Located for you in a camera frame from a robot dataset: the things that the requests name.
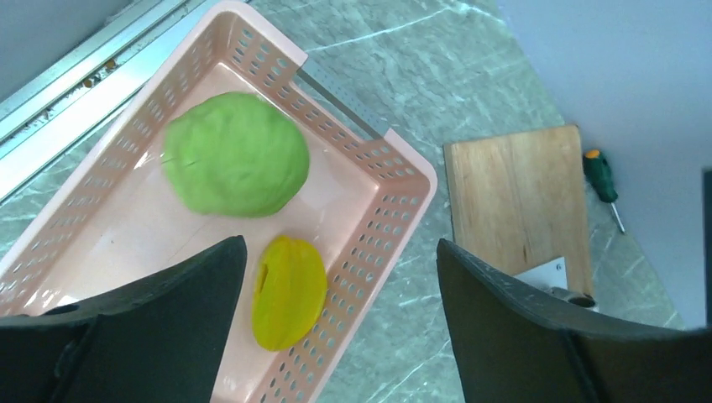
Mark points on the green cabbage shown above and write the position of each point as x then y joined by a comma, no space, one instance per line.
235,155

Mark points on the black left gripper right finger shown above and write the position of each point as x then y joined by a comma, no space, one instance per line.
515,343

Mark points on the wooden board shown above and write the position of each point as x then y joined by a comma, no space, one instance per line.
517,201

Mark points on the aluminium frame rail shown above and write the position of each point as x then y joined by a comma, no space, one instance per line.
87,87

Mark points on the pink plastic basket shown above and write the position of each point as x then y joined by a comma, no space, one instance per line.
116,219

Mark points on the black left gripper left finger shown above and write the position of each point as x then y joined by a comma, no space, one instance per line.
157,339

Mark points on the metal mounting bracket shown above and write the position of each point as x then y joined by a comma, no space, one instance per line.
551,277

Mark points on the yellow mango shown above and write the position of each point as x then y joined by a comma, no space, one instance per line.
289,292

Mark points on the green handled screwdriver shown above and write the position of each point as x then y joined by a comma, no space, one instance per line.
599,175

